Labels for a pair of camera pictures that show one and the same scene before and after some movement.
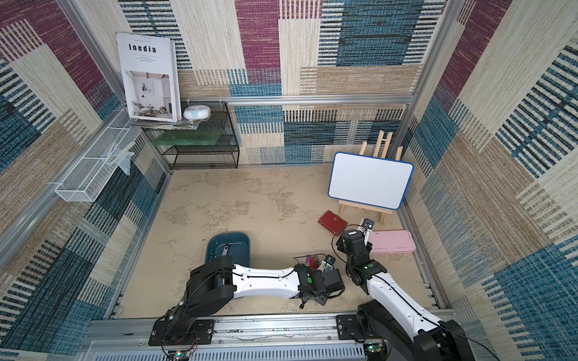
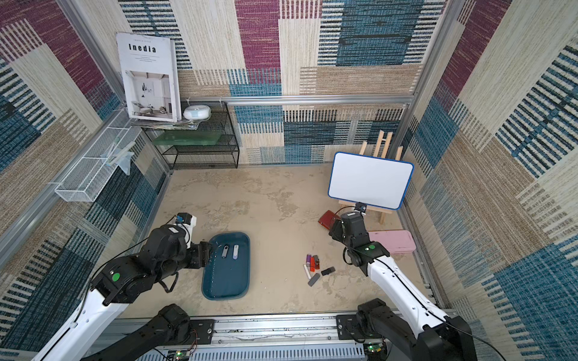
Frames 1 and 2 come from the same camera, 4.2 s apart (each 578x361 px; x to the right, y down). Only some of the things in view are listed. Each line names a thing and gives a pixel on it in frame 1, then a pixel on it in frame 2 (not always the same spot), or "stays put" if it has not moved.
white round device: x=197 y=112 stays put
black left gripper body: x=321 y=298 -> x=198 y=255
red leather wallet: x=333 y=222 stays put
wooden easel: x=380 y=140 stays put
